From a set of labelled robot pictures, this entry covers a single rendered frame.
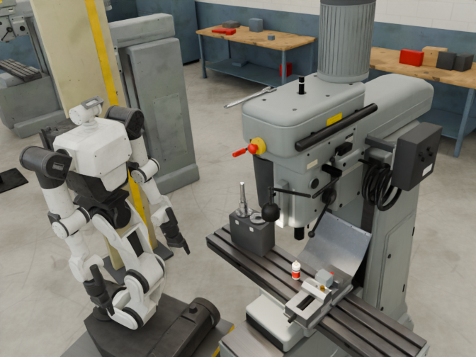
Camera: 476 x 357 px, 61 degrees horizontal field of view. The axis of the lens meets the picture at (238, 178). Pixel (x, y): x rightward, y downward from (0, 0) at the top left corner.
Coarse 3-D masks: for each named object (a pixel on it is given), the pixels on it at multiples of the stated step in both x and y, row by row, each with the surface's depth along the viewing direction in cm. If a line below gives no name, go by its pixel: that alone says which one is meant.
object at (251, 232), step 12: (240, 216) 214; (252, 216) 213; (240, 228) 216; (252, 228) 208; (264, 228) 207; (240, 240) 221; (252, 240) 213; (264, 240) 211; (252, 252) 218; (264, 252) 215
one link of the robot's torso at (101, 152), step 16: (48, 128) 165; (64, 128) 166; (80, 128) 165; (96, 128) 162; (112, 128) 165; (48, 144) 160; (64, 144) 156; (80, 144) 154; (96, 144) 158; (112, 144) 163; (128, 144) 171; (80, 160) 155; (96, 160) 158; (112, 160) 165; (80, 176) 162; (96, 176) 160; (112, 176) 168; (128, 176) 179; (80, 192) 172; (96, 192) 167; (112, 192) 171
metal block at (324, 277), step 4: (320, 272) 183; (324, 272) 183; (328, 272) 183; (316, 276) 183; (320, 276) 181; (324, 276) 181; (328, 276) 181; (332, 276) 182; (320, 280) 182; (324, 280) 179; (328, 280) 180; (332, 280) 184; (324, 284) 180; (328, 284) 182
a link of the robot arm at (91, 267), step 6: (90, 258) 179; (96, 258) 179; (84, 264) 175; (90, 264) 176; (96, 264) 174; (102, 264) 180; (84, 270) 174; (90, 270) 173; (96, 270) 173; (90, 276) 175; (96, 276) 174; (102, 276) 181; (84, 282) 178; (90, 282) 177; (96, 282) 176; (102, 282) 177; (90, 288) 178
